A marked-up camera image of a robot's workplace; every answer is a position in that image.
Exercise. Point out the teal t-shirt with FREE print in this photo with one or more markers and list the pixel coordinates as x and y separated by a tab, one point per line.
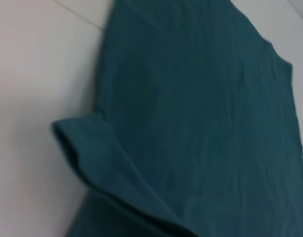
190	123

